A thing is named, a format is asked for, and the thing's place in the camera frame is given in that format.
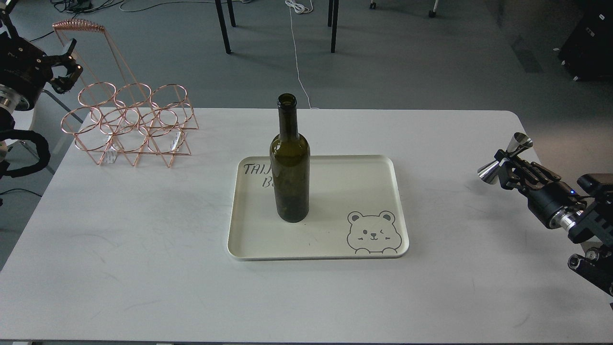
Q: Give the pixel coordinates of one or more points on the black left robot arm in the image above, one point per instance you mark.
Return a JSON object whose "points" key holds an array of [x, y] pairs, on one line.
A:
{"points": [[9, 100]]}

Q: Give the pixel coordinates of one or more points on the black table leg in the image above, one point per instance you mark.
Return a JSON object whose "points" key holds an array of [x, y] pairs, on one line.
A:
{"points": [[333, 18], [222, 22]]}

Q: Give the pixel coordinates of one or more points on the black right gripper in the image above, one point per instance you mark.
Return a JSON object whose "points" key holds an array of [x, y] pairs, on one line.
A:
{"points": [[552, 201]]}

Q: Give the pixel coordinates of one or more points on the black table leg left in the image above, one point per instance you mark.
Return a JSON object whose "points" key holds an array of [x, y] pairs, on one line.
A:
{"points": [[222, 22]]}

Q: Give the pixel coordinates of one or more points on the silver steel jigger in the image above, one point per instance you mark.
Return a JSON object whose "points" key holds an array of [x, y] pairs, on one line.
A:
{"points": [[489, 173]]}

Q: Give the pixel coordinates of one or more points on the dark green wine bottle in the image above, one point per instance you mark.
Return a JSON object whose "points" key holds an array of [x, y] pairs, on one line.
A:
{"points": [[289, 158]]}

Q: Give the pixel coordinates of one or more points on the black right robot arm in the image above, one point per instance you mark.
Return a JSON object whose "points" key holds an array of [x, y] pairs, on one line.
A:
{"points": [[595, 222]]}

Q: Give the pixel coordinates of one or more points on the cream bear serving tray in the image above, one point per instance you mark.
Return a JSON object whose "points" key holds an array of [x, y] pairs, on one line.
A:
{"points": [[355, 212]]}

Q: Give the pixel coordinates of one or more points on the copper wire wine rack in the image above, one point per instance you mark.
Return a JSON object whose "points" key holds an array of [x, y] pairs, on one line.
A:
{"points": [[129, 118]]}

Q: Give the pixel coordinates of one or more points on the black table leg right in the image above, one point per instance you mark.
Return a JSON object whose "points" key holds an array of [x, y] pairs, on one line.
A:
{"points": [[333, 18]]}

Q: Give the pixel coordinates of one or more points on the black equipment case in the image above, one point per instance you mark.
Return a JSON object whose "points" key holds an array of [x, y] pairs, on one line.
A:
{"points": [[588, 52]]}

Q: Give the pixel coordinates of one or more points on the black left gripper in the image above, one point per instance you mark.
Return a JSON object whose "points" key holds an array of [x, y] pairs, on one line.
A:
{"points": [[21, 63]]}

